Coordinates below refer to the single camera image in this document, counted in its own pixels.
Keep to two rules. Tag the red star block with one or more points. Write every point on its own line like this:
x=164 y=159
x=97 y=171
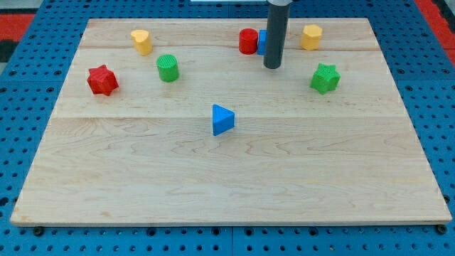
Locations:
x=101 y=80

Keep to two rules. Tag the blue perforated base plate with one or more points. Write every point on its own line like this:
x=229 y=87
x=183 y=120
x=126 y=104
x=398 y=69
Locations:
x=30 y=83

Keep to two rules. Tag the green cylinder block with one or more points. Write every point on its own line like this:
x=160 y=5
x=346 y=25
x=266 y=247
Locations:
x=167 y=67

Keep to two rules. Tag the yellow heart block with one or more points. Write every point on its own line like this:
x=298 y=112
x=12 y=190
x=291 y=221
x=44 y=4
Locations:
x=142 y=41

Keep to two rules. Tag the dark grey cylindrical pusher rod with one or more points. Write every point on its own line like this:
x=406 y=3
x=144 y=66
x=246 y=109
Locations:
x=277 y=20

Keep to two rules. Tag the blue triangle block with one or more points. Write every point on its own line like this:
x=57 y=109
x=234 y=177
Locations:
x=222 y=119

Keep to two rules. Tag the yellow hexagon block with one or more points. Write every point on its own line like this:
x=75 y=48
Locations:
x=311 y=37

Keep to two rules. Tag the light wooden board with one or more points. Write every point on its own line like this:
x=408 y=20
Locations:
x=146 y=155

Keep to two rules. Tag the green star block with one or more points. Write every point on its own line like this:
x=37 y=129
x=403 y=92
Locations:
x=325 y=78

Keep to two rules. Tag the blue cube block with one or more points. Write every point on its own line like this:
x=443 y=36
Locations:
x=262 y=36

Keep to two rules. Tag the red cylinder block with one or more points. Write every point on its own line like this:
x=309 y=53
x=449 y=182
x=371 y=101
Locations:
x=248 y=38

